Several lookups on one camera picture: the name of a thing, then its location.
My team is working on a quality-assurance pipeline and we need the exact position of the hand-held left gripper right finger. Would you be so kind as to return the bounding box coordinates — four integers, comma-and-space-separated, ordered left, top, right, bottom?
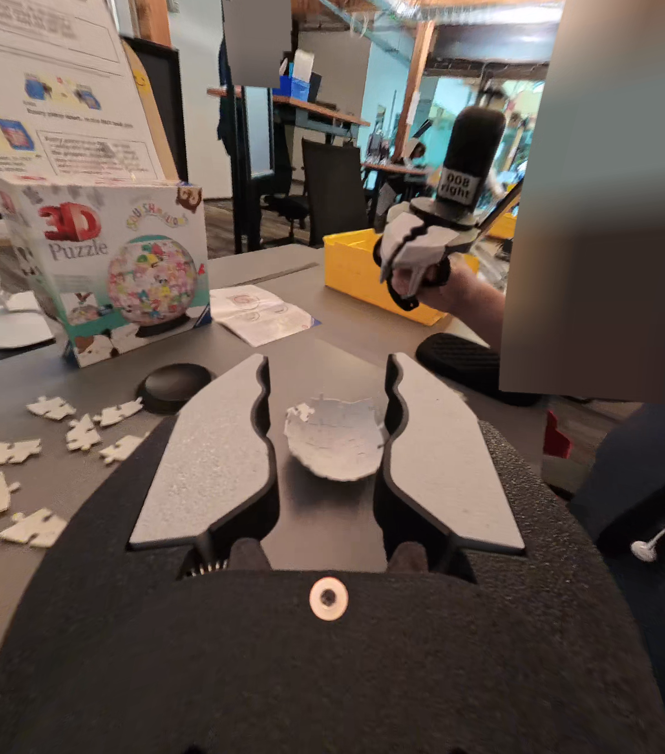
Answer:
374, 351, 526, 555

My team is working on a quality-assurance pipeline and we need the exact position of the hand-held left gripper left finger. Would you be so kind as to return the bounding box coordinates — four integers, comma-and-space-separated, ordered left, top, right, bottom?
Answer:
130, 354, 280, 552

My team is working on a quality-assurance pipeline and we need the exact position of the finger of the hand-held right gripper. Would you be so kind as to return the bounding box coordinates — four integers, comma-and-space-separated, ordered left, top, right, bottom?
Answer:
474, 177, 524, 251

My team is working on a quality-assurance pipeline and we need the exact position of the assembled white puzzle section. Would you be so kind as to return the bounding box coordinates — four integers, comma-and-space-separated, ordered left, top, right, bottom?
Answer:
283, 397, 387, 483

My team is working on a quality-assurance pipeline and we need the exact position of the person's right forearm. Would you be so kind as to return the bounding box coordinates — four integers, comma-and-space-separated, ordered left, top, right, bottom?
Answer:
445, 262, 508, 348

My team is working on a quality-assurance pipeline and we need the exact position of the black round ball stand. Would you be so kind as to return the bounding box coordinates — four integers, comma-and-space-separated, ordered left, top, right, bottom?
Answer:
135, 363, 214, 415

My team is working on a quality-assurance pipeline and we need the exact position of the scattered loose puzzle pieces group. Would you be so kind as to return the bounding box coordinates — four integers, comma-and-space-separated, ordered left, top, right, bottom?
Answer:
0, 395, 147, 550

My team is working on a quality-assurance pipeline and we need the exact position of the colourful puzzle box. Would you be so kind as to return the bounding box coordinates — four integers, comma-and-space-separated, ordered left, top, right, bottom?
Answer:
0, 177, 213, 367

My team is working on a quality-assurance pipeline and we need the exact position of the black chair armrest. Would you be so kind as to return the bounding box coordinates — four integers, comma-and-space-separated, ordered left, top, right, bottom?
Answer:
415, 334, 542, 408

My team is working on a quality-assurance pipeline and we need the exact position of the red object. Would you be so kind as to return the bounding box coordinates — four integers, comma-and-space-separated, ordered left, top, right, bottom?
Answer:
543, 410, 572, 460

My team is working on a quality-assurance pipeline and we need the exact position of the black office chair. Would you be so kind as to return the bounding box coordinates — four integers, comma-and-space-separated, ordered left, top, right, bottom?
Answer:
301, 139, 371, 246

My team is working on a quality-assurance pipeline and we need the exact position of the yellow storage bin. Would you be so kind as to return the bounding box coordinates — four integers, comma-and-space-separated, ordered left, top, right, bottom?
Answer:
323, 229, 482, 327

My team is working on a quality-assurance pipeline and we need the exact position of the white instruction leaflet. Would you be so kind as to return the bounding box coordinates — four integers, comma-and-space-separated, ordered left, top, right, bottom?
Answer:
209, 284, 317, 348

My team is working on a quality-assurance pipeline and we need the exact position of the wooden office desk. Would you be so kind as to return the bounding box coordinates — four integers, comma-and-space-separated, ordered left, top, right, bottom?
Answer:
207, 85, 372, 148

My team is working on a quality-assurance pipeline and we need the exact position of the wall poster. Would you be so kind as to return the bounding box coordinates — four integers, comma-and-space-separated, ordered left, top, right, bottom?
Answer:
0, 0, 166, 219

